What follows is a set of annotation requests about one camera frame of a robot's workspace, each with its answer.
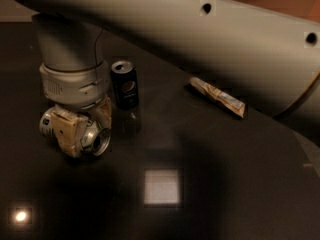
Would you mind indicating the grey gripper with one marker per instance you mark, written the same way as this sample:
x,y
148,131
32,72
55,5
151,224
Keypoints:
x,y
76,86

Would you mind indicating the white green 7up can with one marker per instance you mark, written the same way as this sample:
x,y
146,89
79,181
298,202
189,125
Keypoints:
x,y
95,141

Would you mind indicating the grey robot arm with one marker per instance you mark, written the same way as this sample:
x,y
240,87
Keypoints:
x,y
272,58

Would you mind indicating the dark blue Pepsi can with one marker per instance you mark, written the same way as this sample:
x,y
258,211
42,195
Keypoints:
x,y
125,86

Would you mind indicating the brown white chip bag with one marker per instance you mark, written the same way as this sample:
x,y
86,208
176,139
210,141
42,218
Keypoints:
x,y
217,95

